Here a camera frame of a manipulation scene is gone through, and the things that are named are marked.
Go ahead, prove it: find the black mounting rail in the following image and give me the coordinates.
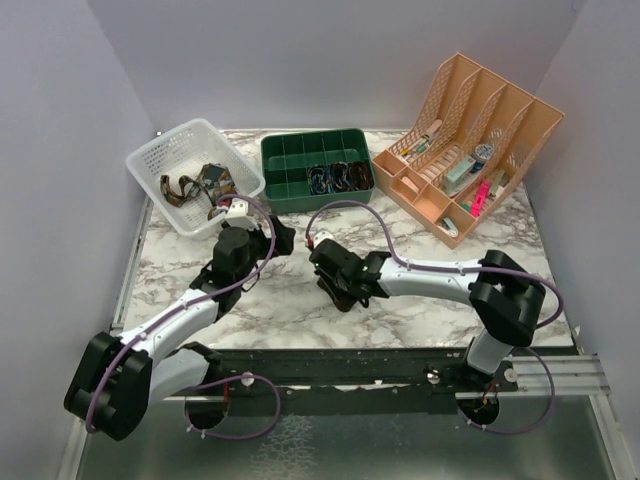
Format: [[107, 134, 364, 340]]
[[99, 344, 531, 416]]

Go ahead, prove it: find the brown ties pile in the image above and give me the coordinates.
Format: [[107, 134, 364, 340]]
[[159, 163, 237, 220]]

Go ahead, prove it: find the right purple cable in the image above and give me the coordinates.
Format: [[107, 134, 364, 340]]
[[305, 200, 566, 435]]

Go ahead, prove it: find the pink highlighter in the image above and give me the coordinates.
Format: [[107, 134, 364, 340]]
[[470, 181, 491, 217]]

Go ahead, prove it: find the teal white box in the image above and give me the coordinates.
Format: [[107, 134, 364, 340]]
[[441, 155, 476, 193]]

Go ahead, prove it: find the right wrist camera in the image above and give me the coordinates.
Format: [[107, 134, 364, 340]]
[[306, 230, 334, 251]]

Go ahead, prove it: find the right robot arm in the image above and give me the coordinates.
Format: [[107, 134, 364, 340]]
[[309, 239, 546, 391]]

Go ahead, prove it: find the brown red patterned tie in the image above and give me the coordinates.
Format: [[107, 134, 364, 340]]
[[317, 278, 362, 312]]

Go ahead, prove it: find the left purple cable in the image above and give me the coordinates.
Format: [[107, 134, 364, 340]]
[[84, 195, 279, 434]]

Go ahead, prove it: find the blue rolled tie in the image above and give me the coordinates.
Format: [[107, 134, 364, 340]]
[[307, 165, 332, 196]]

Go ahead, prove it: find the round tape tin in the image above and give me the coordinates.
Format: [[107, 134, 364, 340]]
[[471, 143, 494, 173]]

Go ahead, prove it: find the brown rolled tie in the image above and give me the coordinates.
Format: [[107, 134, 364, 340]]
[[348, 161, 374, 191]]

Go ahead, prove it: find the dark orange rolled tie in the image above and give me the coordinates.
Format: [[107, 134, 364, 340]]
[[329, 162, 352, 193]]

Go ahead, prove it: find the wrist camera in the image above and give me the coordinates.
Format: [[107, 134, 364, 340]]
[[222, 198, 259, 231], [306, 230, 334, 251]]

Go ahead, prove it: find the pink eraser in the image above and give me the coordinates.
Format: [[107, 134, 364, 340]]
[[401, 176, 421, 193]]

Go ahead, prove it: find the white plastic basket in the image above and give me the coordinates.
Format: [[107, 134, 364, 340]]
[[126, 118, 266, 240]]

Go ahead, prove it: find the white small stapler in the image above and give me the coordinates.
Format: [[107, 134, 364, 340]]
[[438, 216, 459, 238]]

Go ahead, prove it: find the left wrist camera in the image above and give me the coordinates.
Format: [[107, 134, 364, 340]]
[[222, 198, 259, 231]]

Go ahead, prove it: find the green compartment tray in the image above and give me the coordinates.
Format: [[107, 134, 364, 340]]
[[261, 128, 375, 215]]

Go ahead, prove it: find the purple cable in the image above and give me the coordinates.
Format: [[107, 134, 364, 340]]
[[84, 195, 279, 434], [305, 200, 566, 435]]

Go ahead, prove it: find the peach desk organizer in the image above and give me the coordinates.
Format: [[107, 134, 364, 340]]
[[373, 53, 564, 249]]

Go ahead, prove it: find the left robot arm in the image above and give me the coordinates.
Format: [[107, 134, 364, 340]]
[[63, 216, 295, 441]]

